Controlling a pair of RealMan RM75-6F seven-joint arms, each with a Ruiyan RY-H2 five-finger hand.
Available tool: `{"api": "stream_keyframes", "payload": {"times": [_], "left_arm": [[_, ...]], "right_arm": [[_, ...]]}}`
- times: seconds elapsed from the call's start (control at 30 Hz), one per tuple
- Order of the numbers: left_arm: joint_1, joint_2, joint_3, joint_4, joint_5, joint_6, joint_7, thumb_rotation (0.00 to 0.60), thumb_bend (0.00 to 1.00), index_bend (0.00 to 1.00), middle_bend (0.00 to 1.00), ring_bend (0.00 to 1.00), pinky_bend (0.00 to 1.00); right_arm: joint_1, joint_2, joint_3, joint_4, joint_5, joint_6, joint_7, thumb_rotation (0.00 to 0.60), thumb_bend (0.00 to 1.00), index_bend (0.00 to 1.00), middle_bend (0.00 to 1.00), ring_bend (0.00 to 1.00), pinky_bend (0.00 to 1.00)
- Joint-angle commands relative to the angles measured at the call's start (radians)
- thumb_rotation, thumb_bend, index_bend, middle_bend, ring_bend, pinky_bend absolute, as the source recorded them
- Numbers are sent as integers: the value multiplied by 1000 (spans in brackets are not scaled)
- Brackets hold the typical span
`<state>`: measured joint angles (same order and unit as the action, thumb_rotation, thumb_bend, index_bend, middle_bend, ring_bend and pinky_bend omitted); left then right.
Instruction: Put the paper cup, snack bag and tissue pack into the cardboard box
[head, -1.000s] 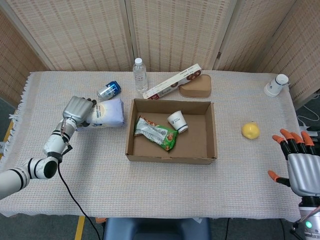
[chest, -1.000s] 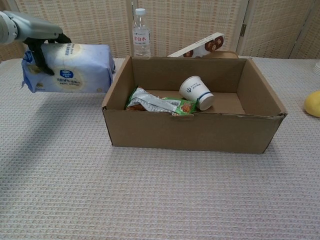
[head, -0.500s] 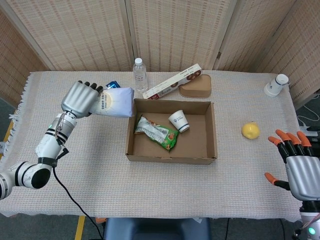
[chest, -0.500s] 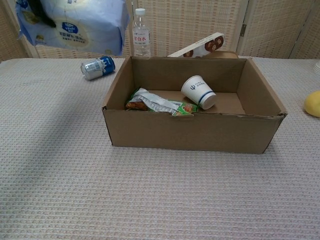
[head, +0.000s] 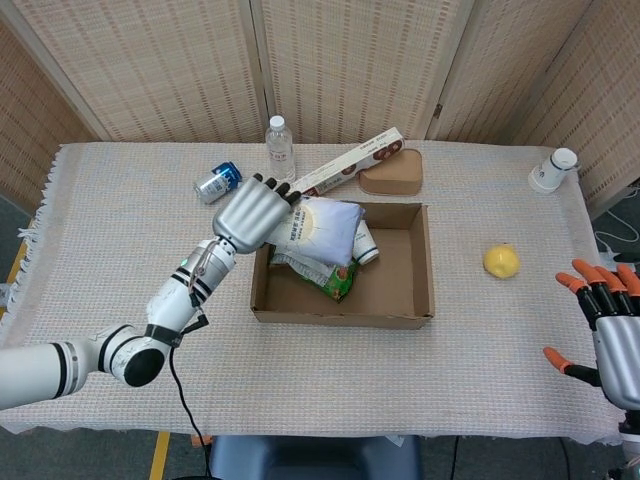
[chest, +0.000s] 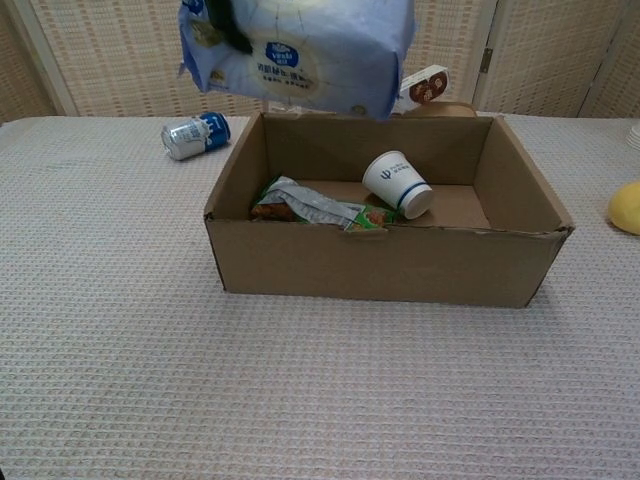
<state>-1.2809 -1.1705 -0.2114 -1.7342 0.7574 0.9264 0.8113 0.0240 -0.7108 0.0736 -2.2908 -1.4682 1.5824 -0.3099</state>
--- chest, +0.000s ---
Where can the left silver hand black fingers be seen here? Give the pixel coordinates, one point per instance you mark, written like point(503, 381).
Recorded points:
point(230, 27)

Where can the large pale blue tissue pack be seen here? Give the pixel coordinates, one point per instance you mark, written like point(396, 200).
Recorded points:
point(325, 45)

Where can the green snack packet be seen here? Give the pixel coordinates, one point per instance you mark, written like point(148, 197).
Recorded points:
point(310, 207)

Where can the white paper cup blue stripe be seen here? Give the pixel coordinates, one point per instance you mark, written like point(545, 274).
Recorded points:
point(395, 182)

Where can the long white cookie box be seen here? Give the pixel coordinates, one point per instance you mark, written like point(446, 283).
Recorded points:
point(425, 87)

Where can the open brown cardboard box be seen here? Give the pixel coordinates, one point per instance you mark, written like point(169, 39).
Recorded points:
point(380, 265)

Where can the blue and silver drink can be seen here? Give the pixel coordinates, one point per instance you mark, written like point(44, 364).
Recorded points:
point(195, 136)

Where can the beige woven folding screen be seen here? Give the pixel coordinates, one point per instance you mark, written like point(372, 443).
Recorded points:
point(100, 55)

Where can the brown kraft paper container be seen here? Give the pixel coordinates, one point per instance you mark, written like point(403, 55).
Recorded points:
point(445, 109)

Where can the white woven tablecloth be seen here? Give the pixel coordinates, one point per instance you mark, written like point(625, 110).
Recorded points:
point(320, 390)

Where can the yellow fruit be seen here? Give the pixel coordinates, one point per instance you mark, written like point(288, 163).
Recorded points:
point(627, 207)

